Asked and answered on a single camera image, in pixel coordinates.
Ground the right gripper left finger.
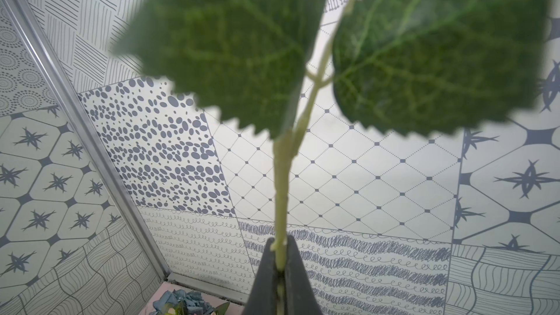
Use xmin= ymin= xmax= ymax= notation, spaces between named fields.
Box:
xmin=242 ymin=238 xmax=279 ymax=315

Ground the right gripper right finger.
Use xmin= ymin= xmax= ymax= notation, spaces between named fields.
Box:
xmin=284 ymin=235 xmax=322 ymax=315

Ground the bunch of artificial flowers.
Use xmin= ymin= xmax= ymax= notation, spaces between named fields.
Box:
xmin=150 ymin=290 xmax=230 ymax=315

